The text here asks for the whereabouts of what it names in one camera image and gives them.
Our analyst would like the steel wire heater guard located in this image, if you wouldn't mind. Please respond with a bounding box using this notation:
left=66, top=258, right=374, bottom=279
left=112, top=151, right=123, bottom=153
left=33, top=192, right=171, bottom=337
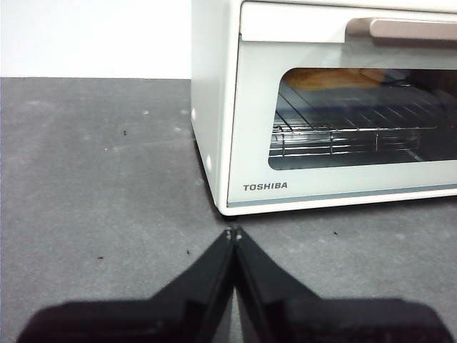
left=268, top=131, right=421, bottom=161

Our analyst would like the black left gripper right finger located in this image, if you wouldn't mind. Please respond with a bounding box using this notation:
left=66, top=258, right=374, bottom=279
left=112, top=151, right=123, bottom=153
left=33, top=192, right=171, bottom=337
left=235, top=229, right=455, bottom=343

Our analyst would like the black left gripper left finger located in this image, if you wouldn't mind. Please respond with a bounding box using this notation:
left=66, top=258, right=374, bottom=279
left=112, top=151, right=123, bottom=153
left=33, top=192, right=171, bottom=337
left=16, top=227, right=237, bottom=343

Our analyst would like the yellow corn cob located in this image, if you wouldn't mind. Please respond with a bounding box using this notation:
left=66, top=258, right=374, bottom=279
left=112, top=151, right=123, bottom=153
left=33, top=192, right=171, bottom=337
left=286, top=68, right=386, bottom=91

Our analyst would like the oven door with beige handle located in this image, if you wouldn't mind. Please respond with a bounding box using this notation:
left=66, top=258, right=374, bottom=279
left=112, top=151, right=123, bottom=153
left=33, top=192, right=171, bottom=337
left=226, top=0, right=457, bottom=211

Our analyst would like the steel wire oven rack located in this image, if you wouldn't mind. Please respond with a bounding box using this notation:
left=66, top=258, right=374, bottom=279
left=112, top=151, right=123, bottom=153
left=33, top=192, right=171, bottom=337
left=273, top=85, right=449, bottom=132

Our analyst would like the cream Toshiba toaster oven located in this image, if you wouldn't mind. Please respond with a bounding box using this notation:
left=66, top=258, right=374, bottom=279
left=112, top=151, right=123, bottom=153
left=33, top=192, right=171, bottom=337
left=191, top=0, right=457, bottom=219

